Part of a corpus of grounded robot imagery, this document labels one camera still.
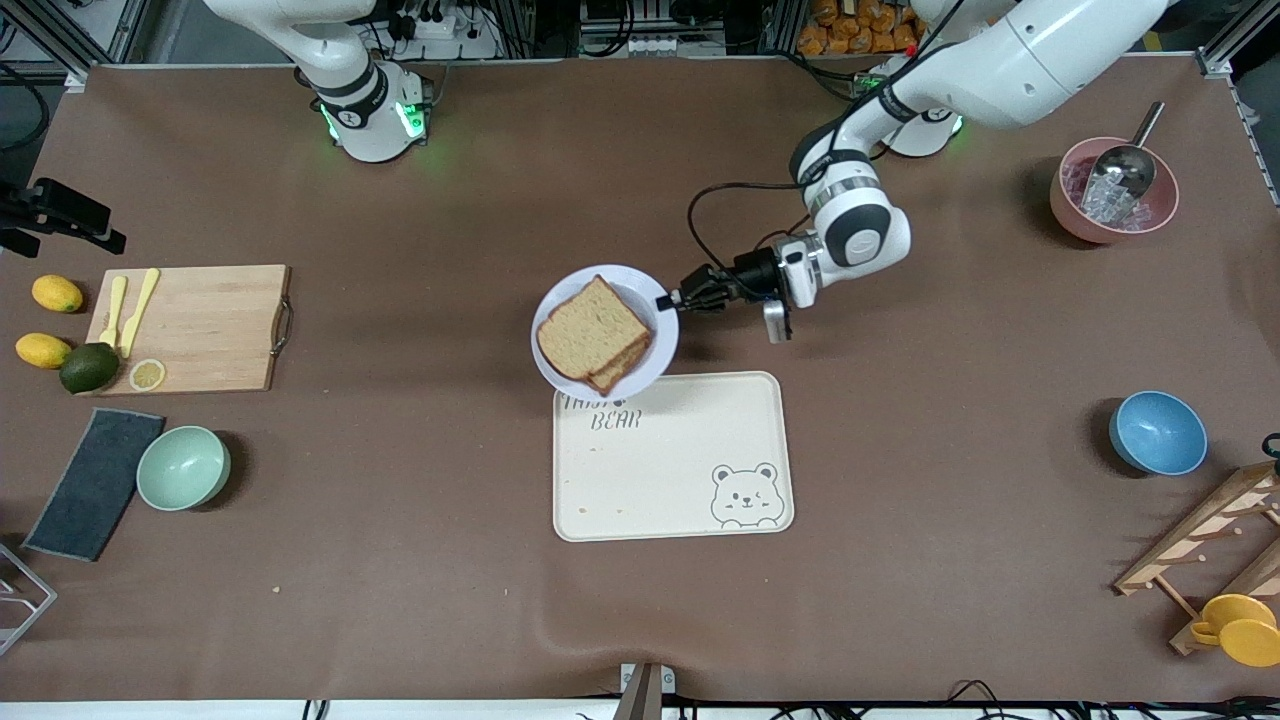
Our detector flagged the aluminium frame profile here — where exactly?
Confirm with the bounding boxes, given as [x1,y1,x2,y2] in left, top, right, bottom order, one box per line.
[10,0,151,93]
[1197,0,1280,208]

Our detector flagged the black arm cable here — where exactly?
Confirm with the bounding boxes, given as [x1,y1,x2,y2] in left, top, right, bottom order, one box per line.
[687,180,816,271]
[0,65,49,153]

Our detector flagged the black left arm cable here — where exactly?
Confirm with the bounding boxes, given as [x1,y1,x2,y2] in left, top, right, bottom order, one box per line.
[687,180,816,271]

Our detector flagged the cream bear print tray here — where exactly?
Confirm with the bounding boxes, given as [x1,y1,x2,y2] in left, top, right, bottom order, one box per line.
[553,371,796,543]

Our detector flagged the light wholemeal bread slice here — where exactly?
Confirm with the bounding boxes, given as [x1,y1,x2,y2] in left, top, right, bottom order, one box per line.
[537,275,651,382]

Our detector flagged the dark grey cloth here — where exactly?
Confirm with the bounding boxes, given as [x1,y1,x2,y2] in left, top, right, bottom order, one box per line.
[22,407,166,563]

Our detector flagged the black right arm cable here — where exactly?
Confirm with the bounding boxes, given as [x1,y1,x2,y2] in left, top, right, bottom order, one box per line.
[0,65,49,153]

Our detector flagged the yellow plastic knife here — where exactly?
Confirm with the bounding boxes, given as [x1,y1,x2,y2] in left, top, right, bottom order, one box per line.
[118,268,161,359]

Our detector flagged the pink bowl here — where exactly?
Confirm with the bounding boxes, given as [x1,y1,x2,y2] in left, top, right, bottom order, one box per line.
[1049,137,1181,245]

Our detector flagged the toasted bread slice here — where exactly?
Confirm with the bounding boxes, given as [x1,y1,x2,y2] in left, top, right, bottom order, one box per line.
[585,335,654,395]

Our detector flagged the clear ice cubes pile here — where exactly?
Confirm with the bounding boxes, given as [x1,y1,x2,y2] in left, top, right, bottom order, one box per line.
[1075,175,1151,233]

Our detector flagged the wooden cutting board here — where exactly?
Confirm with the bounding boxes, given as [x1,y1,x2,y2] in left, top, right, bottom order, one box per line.
[84,264,295,397]

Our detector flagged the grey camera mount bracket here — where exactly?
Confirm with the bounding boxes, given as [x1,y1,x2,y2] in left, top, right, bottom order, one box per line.
[613,662,677,720]

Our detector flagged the yellow cup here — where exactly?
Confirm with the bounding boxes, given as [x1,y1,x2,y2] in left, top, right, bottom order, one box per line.
[1190,594,1280,668]

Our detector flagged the yellow lemon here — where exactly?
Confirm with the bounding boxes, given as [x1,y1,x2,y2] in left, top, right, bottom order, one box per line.
[31,274,84,314]
[15,332,74,370]

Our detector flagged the mint green bowl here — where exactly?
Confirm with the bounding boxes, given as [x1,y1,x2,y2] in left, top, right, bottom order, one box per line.
[136,425,232,513]

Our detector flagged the wooden peg rack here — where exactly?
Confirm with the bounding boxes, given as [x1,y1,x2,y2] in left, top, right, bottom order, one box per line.
[1113,460,1280,657]

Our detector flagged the pale lilac round plate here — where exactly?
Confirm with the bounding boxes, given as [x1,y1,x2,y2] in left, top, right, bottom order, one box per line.
[530,264,681,401]

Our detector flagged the yellow plastic fork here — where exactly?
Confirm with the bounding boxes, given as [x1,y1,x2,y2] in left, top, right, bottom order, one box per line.
[98,275,129,349]

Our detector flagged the blue bowl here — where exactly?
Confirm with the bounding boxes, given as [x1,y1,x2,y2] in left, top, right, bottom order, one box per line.
[1108,390,1209,477]

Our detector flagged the white power strip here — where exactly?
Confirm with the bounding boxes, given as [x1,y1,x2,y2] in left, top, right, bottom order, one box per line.
[385,0,501,61]

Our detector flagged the white socket strip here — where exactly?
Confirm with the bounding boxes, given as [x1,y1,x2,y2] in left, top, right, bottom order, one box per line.
[628,35,728,58]

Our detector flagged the metal wire rack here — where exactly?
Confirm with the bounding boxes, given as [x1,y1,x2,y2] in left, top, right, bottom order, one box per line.
[0,543,58,658]

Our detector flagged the metal scoop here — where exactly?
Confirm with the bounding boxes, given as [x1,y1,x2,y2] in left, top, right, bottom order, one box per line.
[1085,100,1166,201]

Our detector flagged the orange snack packets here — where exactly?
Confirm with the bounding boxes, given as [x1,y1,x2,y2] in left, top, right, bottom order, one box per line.
[797,0,926,57]

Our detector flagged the dark green avocado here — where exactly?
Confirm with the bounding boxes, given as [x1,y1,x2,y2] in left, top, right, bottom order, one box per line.
[59,342,121,395]

